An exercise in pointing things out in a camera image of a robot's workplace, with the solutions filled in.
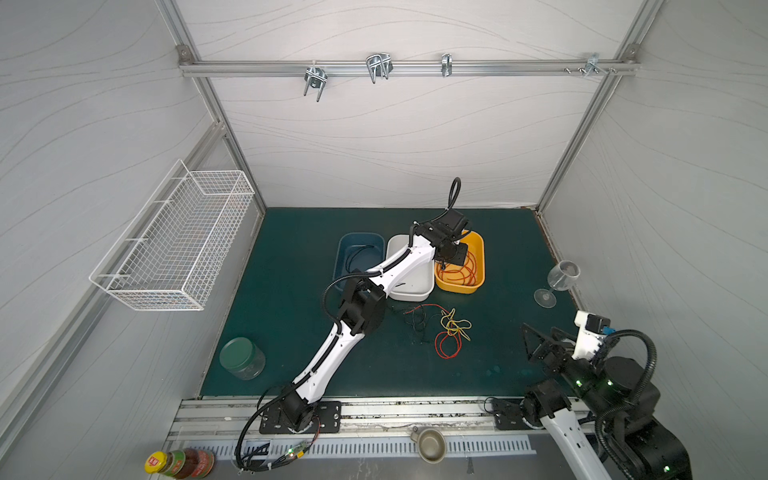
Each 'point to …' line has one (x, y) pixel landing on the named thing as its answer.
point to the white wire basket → (172, 254)
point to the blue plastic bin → (363, 260)
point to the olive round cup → (431, 444)
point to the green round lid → (242, 358)
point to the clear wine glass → (560, 278)
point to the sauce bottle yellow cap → (181, 464)
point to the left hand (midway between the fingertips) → (466, 253)
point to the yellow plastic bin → (476, 244)
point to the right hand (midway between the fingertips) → (545, 320)
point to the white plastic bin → (415, 283)
